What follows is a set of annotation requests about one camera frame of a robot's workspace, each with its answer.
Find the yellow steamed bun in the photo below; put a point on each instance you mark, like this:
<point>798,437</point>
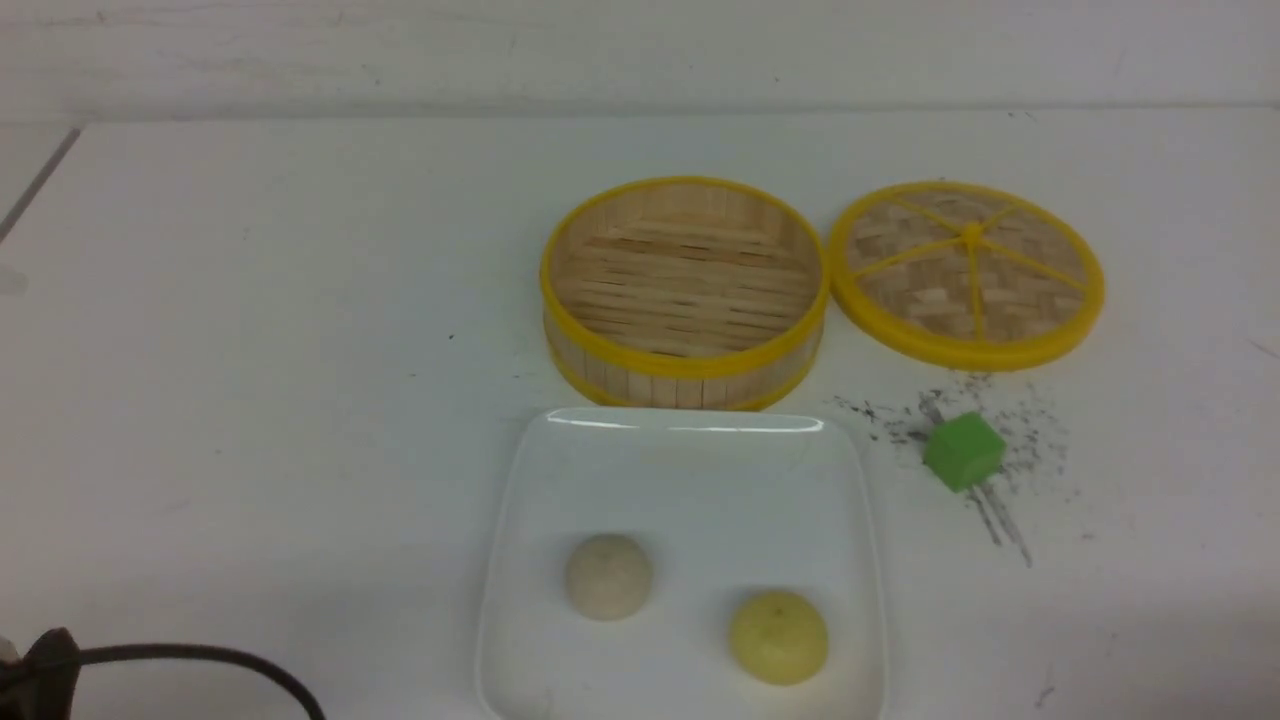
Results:
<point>779,638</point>

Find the white steamed bun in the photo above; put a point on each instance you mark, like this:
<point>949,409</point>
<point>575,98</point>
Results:
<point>608,577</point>

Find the bamboo steamer basket yellow rims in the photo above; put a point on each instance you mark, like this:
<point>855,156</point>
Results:
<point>684,293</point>

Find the green cube block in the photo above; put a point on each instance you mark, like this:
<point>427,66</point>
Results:
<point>964,451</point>

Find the woven bamboo steamer lid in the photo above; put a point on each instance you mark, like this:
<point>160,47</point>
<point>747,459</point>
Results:
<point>964,276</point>

